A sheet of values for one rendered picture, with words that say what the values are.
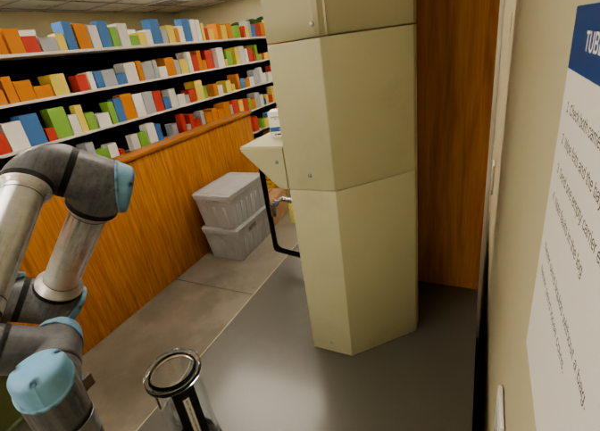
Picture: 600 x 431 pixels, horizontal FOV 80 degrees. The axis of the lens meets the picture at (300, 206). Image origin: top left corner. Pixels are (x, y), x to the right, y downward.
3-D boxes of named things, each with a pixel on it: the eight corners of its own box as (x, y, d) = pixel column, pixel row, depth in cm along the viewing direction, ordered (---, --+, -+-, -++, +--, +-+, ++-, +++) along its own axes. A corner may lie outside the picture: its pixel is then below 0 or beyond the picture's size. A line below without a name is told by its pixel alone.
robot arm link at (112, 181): (18, 297, 103) (76, 136, 83) (77, 303, 111) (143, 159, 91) (6, 332, 94) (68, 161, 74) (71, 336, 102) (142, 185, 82)
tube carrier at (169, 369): (212, 469, 72) (184, 394, 64) (163, 464, 75) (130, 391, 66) (230, 418, 82) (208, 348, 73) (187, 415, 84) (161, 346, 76)
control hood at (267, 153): (337, 148, 107) (334, 114, 103) (288, 190, 81) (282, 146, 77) (303, 149, 112) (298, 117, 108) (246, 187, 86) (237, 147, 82)
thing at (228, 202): (270, 203, 359) (265, 172, 346) (237, 232, 311) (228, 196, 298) (237, 201, 378) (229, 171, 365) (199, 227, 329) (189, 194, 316)
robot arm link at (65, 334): (17, 308, 61) (4, 348, 52) (90, 315, 67) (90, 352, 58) (2, 349, 62) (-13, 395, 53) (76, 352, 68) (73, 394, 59)
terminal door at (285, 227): (343, 269, 124) (331, 156, 108) (274, 251, 141) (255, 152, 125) (344, 267, 124) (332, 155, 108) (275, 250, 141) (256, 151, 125)
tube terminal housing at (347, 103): (425, 291, 115) (427, 23, 84) (406, 370, 89) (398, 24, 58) (350, 278, 126) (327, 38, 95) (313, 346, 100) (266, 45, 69)
